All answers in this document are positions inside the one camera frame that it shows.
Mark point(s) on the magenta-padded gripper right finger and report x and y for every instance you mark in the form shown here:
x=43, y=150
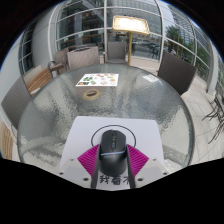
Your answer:
x=137, y=163

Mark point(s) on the colourful laminated menu card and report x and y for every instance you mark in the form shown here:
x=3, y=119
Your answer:
x=98, y=80

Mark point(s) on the black computer mouse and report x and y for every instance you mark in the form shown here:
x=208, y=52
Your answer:
x=113, y=153

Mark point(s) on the dark metal chair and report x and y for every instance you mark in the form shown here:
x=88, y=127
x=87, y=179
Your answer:
x=216, y=116

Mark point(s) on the beige tape roll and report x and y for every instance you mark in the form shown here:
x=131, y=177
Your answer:
x=86, y=95

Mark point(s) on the grey wicker chair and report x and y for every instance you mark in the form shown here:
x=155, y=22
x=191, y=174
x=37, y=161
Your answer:
x=83, y=58
x=60, y=60
x=15, y=100
x=116, y=51
x=176, y=71

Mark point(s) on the white mouse pad with drawing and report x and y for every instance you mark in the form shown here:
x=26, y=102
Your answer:
x=80, y=133

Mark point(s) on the gold menu sign stand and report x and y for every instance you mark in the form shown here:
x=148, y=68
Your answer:
x=130, y=25

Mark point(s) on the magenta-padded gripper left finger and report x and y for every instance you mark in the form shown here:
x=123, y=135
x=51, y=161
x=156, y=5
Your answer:
x=88, y=163

